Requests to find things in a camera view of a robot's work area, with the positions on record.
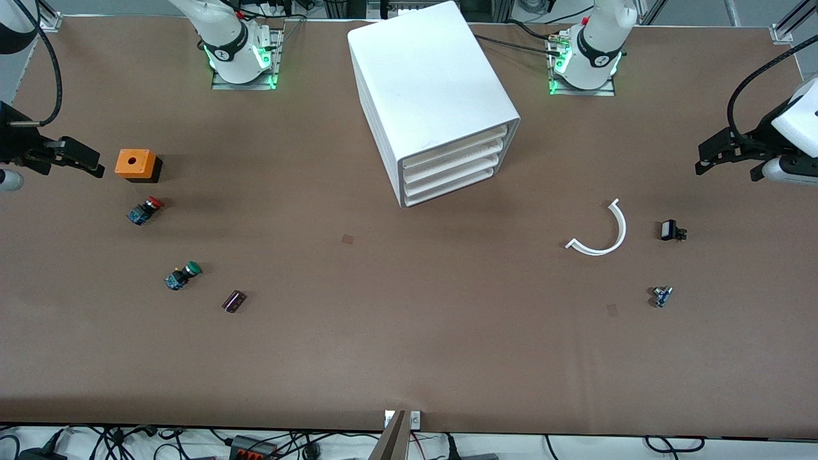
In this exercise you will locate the orange button enclosure box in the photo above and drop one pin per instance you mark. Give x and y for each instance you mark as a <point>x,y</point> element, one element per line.
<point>134,163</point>

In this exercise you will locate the black power strip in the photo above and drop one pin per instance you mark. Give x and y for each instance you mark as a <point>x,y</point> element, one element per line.
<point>252,447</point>

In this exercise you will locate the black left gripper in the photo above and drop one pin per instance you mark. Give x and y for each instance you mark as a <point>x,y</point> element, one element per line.
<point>756,144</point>

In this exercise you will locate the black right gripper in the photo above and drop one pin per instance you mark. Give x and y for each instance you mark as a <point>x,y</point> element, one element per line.
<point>14,142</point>

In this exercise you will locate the white curved plastic strip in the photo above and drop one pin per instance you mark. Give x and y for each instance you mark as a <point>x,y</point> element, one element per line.
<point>617,233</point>

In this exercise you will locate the small blue electronic component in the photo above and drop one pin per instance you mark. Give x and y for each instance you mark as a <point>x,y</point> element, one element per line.
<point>661,296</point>

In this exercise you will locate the purple cylindrical capacitor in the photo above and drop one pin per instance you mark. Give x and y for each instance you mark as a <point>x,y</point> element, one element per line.
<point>234,301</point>

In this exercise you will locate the green push button switch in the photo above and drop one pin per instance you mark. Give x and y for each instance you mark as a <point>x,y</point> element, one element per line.
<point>183,275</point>

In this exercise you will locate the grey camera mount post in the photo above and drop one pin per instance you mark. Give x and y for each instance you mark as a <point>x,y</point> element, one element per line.
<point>391,441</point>

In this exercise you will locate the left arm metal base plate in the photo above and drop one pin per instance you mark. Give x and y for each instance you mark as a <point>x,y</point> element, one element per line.
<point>556,89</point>

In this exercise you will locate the red push button switch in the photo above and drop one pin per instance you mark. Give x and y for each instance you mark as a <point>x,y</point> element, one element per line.
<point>144,210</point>

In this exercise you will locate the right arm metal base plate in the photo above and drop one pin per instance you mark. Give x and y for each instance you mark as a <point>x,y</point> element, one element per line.
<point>271,64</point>

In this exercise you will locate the small black rocker switch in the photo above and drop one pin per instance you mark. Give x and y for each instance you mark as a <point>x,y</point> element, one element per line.
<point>671,230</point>

